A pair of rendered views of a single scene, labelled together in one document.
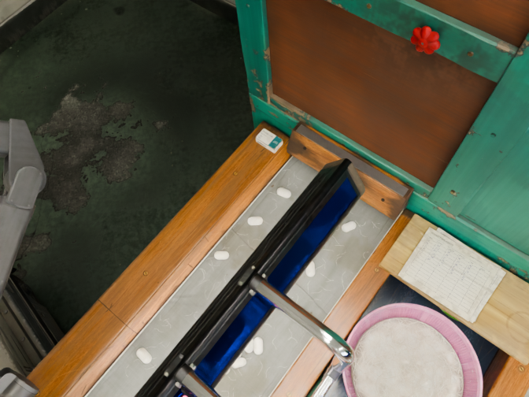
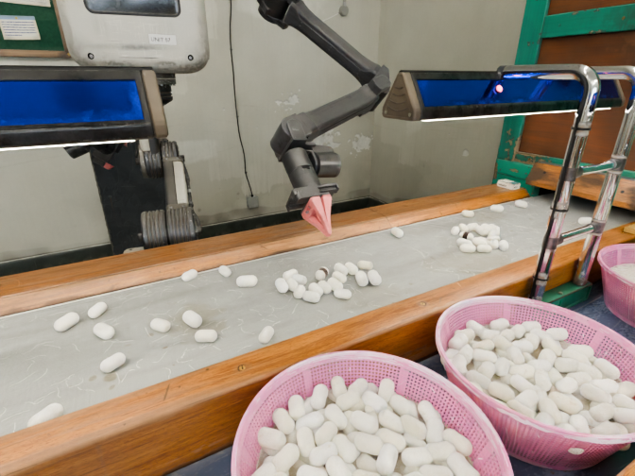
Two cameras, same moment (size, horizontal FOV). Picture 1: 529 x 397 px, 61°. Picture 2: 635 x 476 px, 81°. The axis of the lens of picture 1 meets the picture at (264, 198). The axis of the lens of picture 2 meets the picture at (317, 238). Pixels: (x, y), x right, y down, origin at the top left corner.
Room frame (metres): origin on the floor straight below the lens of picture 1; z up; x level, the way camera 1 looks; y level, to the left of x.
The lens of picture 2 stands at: (-0.72, 0.27, 1.10)
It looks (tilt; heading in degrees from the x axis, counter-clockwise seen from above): 23 degrees down; 15
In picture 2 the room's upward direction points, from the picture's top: straight up
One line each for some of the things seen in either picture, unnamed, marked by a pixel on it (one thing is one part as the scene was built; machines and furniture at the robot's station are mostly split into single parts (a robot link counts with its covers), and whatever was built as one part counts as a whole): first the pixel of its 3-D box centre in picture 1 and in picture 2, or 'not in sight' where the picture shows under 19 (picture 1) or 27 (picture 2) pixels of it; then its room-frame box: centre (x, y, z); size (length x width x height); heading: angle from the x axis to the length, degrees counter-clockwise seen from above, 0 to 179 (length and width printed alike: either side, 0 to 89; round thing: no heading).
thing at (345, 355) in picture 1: (271, 374); (540, 192); (0.06, 0.03, 0.90); 0.20 x 0.19 x 0.45; 134
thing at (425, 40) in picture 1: (427, 38); not in sight; (0.44, -0.26, 1.24); 0.04 x 0.02 x 0.04; 44
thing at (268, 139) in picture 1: (269, 140); (508, 184); (0.61, -0.03, 0.78); 0.06 x 0.04 x 0.02; 44
